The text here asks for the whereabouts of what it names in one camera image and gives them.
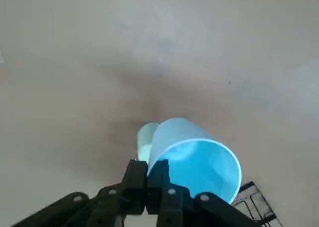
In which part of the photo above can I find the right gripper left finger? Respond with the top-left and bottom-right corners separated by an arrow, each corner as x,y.
11,159 -> 148,227

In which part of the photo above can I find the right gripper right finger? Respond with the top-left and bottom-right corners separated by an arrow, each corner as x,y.
146,159 -> 261,227

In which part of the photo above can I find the pale green plastic cup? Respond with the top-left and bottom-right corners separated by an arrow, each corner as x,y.
136,122 -> 160,162

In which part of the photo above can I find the blue plastic cup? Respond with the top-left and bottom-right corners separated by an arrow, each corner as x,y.
147,116 -> 242,205

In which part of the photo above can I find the black wire cup rack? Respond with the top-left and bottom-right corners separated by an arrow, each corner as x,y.
233,181 -> 282,227

